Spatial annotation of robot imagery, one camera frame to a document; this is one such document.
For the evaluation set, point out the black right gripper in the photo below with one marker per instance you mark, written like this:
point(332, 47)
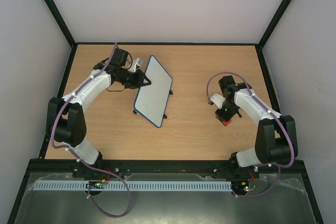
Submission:
point(224, 117)

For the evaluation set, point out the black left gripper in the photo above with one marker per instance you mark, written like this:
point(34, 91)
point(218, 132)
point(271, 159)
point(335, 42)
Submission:
point(138, 79)

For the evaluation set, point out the red whiteboard eraser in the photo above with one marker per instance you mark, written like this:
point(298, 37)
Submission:
point(226, 123)

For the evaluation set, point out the small blue-framed whiteboard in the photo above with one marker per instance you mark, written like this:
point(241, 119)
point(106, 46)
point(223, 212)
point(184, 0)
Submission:
point(151, 101)

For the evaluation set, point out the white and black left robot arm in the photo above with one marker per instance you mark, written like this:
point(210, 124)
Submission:
point(66, 126)

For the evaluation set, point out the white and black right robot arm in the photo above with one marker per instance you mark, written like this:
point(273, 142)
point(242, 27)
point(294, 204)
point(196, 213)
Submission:
point(276, 139)

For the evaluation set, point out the right controller circuit board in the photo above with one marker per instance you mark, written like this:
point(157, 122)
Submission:
point(242, 188)

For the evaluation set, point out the controller circuit board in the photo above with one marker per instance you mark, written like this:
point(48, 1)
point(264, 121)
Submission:
point(242, 188)
point(97, 184)

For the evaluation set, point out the left controller circuit board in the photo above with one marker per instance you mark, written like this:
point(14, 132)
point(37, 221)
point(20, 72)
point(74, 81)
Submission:
point(97, 184)

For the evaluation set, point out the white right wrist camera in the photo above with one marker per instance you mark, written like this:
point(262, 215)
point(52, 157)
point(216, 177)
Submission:
point(217, 100)

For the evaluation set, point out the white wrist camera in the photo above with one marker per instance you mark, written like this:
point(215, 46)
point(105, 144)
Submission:
point(217, 100)
point(135, 65)

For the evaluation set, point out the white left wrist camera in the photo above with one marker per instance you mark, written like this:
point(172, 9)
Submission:
point(135, 65)

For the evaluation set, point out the black enclosure frame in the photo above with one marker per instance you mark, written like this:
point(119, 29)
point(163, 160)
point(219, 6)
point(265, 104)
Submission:
point(57, 11)

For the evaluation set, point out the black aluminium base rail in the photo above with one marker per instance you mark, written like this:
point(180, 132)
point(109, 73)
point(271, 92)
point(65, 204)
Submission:
point(215, 169)

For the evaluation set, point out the light blue slotted cable duct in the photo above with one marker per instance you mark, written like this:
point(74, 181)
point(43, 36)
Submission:
point(76, 185)

